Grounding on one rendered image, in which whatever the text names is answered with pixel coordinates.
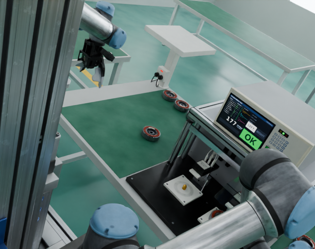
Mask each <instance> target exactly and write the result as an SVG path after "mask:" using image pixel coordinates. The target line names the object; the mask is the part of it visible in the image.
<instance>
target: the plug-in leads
mask: <svg viewBox="0 0 315 249"><path fill-rule="evenodd" d="M210 151H212V150H210ZM210 151H209V152H210ZM208 154H209V153H208ZM208 154H207V156H206V157H205V160H204V161H206V160H207V157H208ZM215 154H216V153H215V151H213V153H212V155H211V156H210V158H209V160H208V162H207V164H209V163H210V162H212V163H211V165H210V166H211V167H212V166H213V165H214V164H215V162H216V161H217V159H218V157H217V155H216V157H217V159H216V157H215ZM218 156H219V155H218ZM214 157H215V159H214Z"/></svg>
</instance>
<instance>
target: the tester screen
mask: <svg viewBox="0 0 315 249"><path fill-rule="evenodd" d="M227 116H229V117H231V118H232V119H233V120H234V121H236V122H237V124H236V126H233V125H232V124H231V123H230V122H228V121H227V120H226V118H227ZM220 117H221V118H222V119H224V120H225V121H226V122H227V123H229V124H230V125H231V126H232V127H234V128H235V129H236V130H238V131H239V134H237V133H235V132H234V131H233V130H232V129H230V128H229V127H228V126H227V125H225V124H224V123H223V122H221V121H220V120H219V119H220ZM218 121H219V122H220V123H221V124H222V125H224V126H225V127H226V128H227V129H229V130H230V131H231V132H232V133H234V134H235V135H236V136H237V137H239V136H240V134H241V133H242V131H243V129H246V130H247V131H248V132H250V133H251V134H252V135H254V136H255V137H256V138H257V139H259V140H260V141H261V142H262V143H263V141H264V140H265V138H266V137H265V138H264V140H263V139H261V138H260V137H259V136H258V135H256V134H255V133H254V132H252V131H251V130H250V129H248V128H247V127H246V125H247V123H248V121H249V122H250V123H251V124H253V125H254V126H255V127H257V128H258V129H259V130H261V131H262V132H263V133H265V134H266V136H267V135H268V133H269V132H270V130H271V129H272V127H273V125H272V124H271V123H270V122H268V121H267V120H266V119H264V118H263V117H261V116H260V115H259V114H257V113H256V112H255V111H253V110H252V109H250V108H249V107H248V106H246V105H245V104H244V103H242V102H241V101H239V100H238V99H237V98H235V97H234V96H233V95H230V97H229V99H228V101H227V103H226V105H225V107H224V109H223V111H222V112H221V114H220V116H219V118H218ZM239 138H240V137H239ZM240 139H241V140H242V141H244V140H243V139H242V138H240ZM244 142H245V141H244ZM245 143H246V144H248V143H247V142H245ZM248 145H249V144H248ZM249 146H250V145H249ZM250 147H251V148H253V147H252V146H250ZM253 149H254V148H253ZM254 150H255V149H254Z"/></svg>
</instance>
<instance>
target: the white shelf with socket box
mask: <svg viewBox="0 0 315 249"><path fill-rule="evenodd" d="M144 30H145V31H147V32H148V33H149V34H151V35H152V36H153V37H155V38H156V39H157V40H159V41H160V42H161V43H163V44H164V45H166V46H167V47H168V48H170V49H171V50H170V52H169V55H168V58H167V60H166V63H165V66H159V67H158V69H157V72H156V73H155V74H154V77H156V78H158V79H159V81H158V79H156V80H157V81H156V80H153V78H154V77H153V78H152V80H151V82H153V81H156V87H159V88H162V89H168V88H169V86H168V85H169V82H170V80H171V77H172V75H173V72H174V70H175V67H176V65H177V62H178V60H179V57H180V56H181V57H191V56H202V55H214V54H215V53H216V50H215V49H214V48H212V47H211V46H209V45H208V44H206V43H205V42H203V41H202V40H201V39H199V38H198V37H196V36H195V35H193V34H192V33H190V32H189V31H187V30H186V29H184V28H183V27H181V26H169V25H145V28H144Z"/></svg>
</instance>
